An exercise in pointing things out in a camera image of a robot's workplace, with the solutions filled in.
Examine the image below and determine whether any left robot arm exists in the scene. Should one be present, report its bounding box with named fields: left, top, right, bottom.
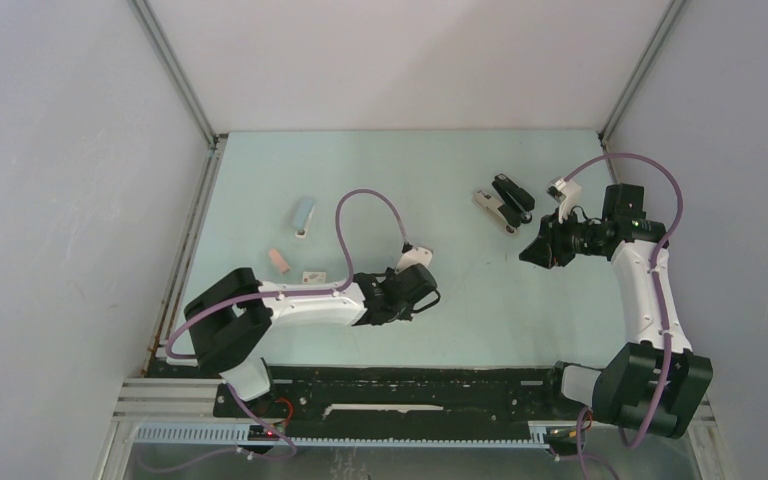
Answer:
left=166, top=264, right=441, bottom=417

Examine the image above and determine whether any beige and black stapler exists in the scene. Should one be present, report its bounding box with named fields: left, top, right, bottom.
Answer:
left=472, top=190, right=521, bottom=235

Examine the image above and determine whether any light blue stapler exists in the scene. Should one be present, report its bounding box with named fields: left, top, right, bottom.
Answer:
left=291, top=197, right=315, bottom=239

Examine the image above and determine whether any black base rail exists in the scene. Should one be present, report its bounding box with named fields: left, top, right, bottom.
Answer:
left=247, top=366, right=582, bottom=444

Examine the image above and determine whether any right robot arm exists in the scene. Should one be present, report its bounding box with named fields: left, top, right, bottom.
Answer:
left=519, top=178, right=713, bottom=438

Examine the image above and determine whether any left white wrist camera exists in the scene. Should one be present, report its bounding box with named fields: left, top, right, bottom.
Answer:
left=395, top=246, right=433, bottom=273

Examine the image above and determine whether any white staple box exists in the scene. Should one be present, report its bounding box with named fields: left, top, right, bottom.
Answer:
left=302, top=271, right=327, bottom=284

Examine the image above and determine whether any pink mini stapler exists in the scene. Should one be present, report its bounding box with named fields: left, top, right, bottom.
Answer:
left=268, top=248, right=291, bottom=274

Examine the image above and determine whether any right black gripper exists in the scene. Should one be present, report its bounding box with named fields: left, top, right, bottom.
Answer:
left=519, top=205, right=607, bottom=269

